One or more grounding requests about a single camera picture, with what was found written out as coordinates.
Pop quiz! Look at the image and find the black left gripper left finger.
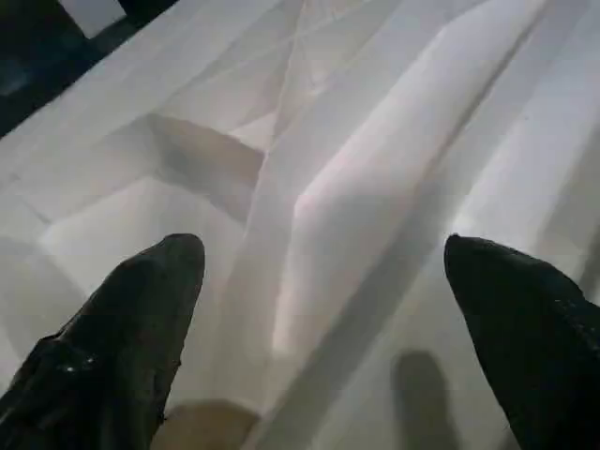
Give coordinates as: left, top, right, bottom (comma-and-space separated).
0, 232, 207, 450

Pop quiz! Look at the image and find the white plastic table top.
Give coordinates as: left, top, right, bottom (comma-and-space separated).
0, 0, 600, 450

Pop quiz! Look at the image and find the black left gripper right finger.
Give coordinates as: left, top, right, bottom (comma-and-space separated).
442, 232, 600, 450

